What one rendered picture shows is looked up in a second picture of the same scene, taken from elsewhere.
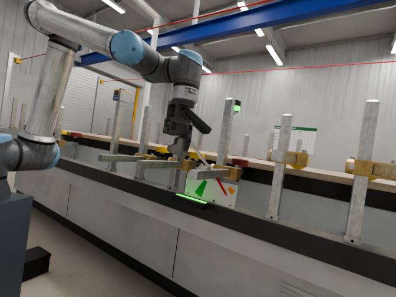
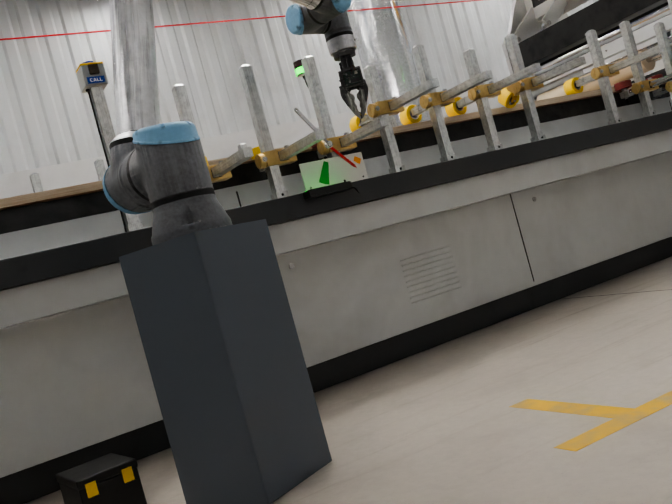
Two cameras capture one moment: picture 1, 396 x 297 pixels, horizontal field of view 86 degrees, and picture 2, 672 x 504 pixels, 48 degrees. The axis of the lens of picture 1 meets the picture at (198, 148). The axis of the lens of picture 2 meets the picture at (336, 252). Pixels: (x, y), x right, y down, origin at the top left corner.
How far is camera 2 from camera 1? 2.32 m
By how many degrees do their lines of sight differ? 62
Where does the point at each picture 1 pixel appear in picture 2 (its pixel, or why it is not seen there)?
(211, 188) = (336, 168)
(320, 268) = (443, 194)
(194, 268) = (311, 325)
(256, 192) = not seen: hidden behind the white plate
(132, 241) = not seen: hidden behind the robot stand
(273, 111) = not seen: outside the picture
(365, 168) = (437, 98)
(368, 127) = (425, 66)
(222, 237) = (365, 220)
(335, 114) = (37, 153)
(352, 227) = (447, 147)
